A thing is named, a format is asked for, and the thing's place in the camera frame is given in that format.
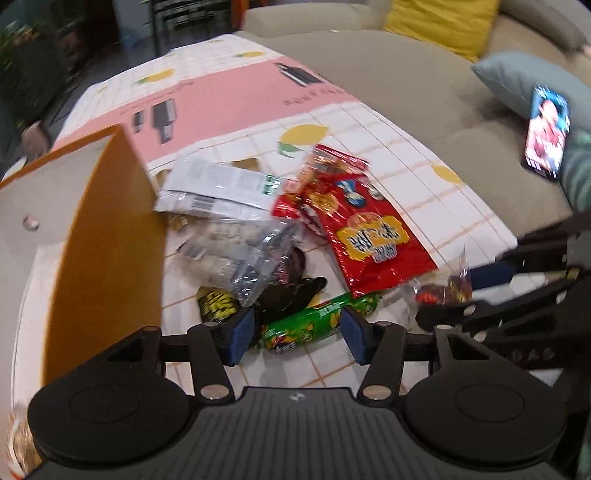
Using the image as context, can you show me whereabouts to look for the small red candy wrapper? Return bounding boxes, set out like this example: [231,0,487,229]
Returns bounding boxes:
[402,256,474,320]

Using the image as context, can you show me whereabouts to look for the yellow cushion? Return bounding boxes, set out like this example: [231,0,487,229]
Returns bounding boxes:
[384,0,502,63]

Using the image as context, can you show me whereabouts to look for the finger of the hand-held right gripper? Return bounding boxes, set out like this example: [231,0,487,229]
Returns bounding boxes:
[467,222,583,292]
[416,276,591,334]

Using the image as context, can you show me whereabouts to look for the dark dining chair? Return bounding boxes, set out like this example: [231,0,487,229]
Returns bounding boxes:
[148,0,237,56]

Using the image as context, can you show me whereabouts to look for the person's patterned clothing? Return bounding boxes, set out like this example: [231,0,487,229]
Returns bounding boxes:
[560,129,591,219]

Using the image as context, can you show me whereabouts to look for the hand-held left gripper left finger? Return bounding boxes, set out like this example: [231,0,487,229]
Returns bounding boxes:
[99,307,256,402]

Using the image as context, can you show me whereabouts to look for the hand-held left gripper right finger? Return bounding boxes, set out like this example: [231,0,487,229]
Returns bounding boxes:
[341,305,500,402]

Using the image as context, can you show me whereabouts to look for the orange cardboard box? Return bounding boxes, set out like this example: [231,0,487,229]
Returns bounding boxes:
[0,124,169,416]

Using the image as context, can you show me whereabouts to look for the large red snack bag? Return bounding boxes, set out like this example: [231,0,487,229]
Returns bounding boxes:
[298,144,439,300]

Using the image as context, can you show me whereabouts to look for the small red snack packet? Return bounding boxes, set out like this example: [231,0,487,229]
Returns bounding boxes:
[271,191,326,238]

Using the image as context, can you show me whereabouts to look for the blue grey cushion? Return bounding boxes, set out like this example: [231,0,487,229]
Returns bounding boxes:
[471,52,587,136]

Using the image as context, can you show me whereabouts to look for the smartphone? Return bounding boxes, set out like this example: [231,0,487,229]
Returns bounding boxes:
[521,83,571,184]

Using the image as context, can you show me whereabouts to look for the yellow black snack packet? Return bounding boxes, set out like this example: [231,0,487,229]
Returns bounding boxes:
[198,286,242,326]

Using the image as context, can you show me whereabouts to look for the clear plastic snack bag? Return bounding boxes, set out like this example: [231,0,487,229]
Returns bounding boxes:
[178,217,303,308]

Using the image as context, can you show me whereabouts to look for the green snack tube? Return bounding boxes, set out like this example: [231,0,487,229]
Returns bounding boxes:
[256,292,382,356]

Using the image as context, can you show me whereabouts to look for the pink bag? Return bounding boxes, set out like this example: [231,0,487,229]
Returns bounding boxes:
[21,121,52,160]

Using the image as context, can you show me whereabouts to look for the lemon print tablecloth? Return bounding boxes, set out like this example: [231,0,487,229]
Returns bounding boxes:
[11,34,519,391]

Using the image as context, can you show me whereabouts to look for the beige sofa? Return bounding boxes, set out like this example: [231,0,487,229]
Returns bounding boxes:
[235,0,591,234]

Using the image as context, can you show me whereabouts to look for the white snack packet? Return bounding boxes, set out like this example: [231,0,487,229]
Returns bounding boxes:
[154,154,284,220]

